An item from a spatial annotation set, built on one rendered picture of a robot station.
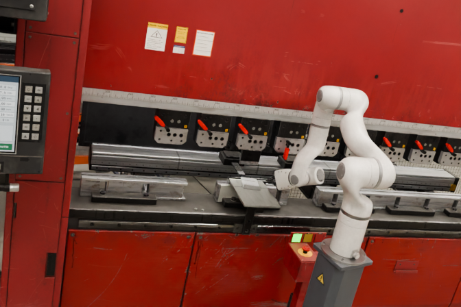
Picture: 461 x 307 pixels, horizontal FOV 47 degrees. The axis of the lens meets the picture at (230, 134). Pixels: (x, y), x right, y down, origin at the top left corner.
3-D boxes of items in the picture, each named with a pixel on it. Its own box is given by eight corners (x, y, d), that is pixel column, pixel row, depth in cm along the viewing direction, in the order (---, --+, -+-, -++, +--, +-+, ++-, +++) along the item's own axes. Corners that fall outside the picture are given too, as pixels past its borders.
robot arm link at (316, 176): (293, 187, 258) (304, 185, 265) (315, 185, 249) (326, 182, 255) (291, 170, 258) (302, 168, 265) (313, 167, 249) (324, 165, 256)
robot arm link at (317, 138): (313, 128, 239) (300, 190, 247) (333, 126, 251) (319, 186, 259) (298, 122, 245) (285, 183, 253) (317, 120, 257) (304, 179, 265)
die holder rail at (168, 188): (79, 196, 247) (81, 177, 244) (79, 190, 252) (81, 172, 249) (184, 201, 263) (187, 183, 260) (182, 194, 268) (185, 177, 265)
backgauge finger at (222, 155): (230, 177, 273) (232, 168, 271) (218, 156, 296) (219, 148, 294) (252, 179, 277) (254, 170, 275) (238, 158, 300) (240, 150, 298)
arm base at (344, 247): (375, 262, 219) (388, 223, 212) (341, 268, 208) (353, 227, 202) (344, 237, 233) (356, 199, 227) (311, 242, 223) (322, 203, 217)
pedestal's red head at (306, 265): (295, 282, 254) (304, 250, 248) (282, 262, 268) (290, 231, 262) (331, 281, 261) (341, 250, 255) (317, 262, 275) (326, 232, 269)
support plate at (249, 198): (243, 207, 244) (244, 205, 244) (228, 181, 267) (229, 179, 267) (280, 208, 250) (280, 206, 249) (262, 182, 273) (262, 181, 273)
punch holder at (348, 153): (344, 157, 278) (352, 128, 272) (337, 151, 285) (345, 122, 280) (369, 160, 282) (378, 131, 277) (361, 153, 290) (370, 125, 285)
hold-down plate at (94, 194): (90, 202, 244) (91, 196, 243) (90, 197, 249) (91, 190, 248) (156, 205, 253) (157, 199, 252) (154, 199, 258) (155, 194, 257)
